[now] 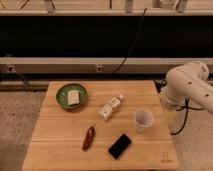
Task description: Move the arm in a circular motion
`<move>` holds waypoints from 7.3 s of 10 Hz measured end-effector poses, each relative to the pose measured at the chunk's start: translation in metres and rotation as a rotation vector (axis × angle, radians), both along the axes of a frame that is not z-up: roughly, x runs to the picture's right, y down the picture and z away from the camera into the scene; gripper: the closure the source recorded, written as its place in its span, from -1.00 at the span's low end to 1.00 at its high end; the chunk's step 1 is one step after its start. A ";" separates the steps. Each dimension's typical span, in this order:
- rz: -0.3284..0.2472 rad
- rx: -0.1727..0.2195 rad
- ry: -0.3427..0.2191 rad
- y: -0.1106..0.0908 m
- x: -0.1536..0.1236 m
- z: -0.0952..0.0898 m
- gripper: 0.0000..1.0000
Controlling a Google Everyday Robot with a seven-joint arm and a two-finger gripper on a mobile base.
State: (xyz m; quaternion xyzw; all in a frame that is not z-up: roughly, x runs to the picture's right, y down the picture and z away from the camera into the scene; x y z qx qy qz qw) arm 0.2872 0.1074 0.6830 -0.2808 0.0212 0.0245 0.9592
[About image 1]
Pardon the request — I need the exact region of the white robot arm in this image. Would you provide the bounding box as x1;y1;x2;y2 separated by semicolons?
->
159;61;213;124

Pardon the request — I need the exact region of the translucent plastic cup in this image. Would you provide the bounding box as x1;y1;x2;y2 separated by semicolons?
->
134;109;154;133

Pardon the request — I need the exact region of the black smartphone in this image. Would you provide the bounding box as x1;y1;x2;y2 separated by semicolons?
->
108;134;132;159

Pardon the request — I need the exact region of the white block in bowl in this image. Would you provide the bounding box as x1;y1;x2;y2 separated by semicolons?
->
68;90;80;105

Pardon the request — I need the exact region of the green bowl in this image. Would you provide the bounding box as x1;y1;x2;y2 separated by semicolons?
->
56;83;87;110

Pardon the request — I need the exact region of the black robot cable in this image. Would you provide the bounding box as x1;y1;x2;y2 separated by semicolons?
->
169;97;205;136

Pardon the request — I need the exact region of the black hanging cable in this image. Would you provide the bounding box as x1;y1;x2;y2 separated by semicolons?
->
111;7;148;74

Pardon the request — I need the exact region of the grey metal rail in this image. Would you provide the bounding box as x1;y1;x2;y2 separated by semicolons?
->
0;57;213;74

